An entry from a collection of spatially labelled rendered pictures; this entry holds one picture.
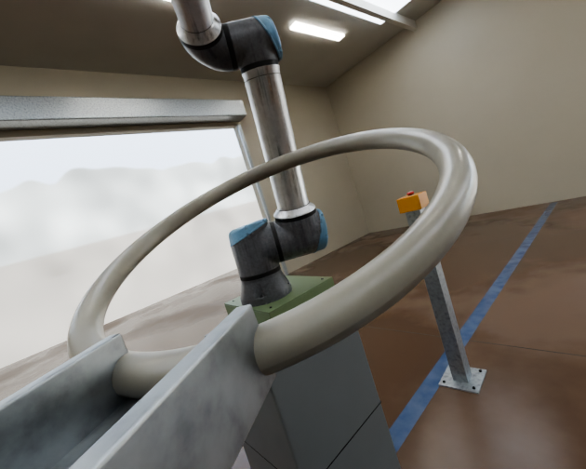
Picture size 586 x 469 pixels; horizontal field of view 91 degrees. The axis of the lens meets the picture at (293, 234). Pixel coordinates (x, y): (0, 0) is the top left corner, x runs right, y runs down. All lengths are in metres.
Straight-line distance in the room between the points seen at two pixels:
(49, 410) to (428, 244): 0.24
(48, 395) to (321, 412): 0.88
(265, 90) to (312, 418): 0.97
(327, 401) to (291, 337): 0.88
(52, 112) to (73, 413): 4.71
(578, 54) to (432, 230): 6.32
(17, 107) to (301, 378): 4.52
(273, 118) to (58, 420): 0.82
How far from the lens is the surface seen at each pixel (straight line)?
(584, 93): 6.45
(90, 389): 0.24
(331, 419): 1.08
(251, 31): 0.95
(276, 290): 0.99
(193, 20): 0.88
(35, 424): 0.23
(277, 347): 0.17
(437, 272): 1.71
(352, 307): 0.17
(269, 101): 0.92
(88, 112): 4.93
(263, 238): 0.97
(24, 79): 5.40
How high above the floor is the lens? 1.19
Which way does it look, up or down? 4 degrees down
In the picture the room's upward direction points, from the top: 18 degrees counter-clockwise
